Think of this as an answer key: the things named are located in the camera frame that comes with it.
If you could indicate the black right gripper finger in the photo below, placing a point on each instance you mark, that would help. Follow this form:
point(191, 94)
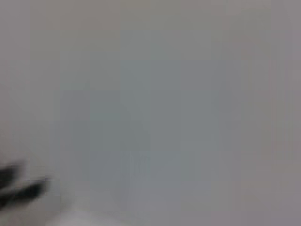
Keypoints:
point(10, 174)
point(23, 193)

